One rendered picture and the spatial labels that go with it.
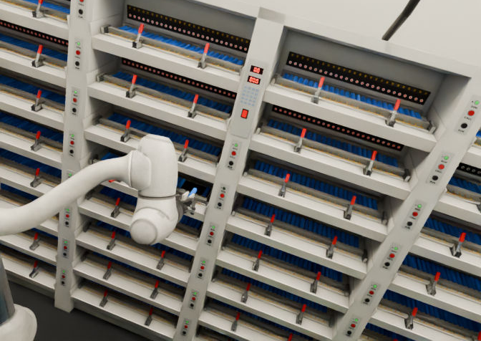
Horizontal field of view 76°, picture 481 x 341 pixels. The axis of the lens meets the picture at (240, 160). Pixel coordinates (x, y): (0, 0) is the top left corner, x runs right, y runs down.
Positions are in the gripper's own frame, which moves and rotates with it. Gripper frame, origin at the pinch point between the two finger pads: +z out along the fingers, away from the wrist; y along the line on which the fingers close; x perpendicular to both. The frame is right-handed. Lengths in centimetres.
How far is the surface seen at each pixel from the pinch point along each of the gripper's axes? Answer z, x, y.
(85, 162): 17, 4, 53
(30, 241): 36, 61, 83
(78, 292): 38, 81, 51
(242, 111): 0.2, -37.4, -10.5
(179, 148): 15.1, -15.0, 12.6
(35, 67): 8, -30, 78
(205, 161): 14.1, -13.3, 0.1
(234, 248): 23.4, 22.5, -22.7
